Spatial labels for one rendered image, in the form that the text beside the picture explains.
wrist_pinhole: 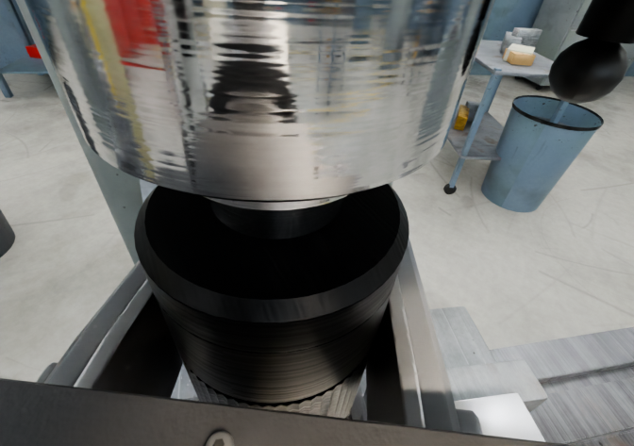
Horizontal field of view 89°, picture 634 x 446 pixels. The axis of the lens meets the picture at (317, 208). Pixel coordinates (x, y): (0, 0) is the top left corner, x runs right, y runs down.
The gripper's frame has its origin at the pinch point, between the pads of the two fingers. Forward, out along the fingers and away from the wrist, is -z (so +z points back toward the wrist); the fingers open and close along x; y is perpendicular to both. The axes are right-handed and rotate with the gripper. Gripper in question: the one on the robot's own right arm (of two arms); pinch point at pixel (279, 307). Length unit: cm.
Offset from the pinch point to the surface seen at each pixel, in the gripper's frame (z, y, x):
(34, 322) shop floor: -61, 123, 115
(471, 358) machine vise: -13.1, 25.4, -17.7
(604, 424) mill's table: -11.0, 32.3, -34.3
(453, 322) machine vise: -17.2, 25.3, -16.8
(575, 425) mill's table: -10.5, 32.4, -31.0
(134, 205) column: -31.1, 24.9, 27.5
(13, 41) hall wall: -343, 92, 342
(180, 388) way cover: -12.2, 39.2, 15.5
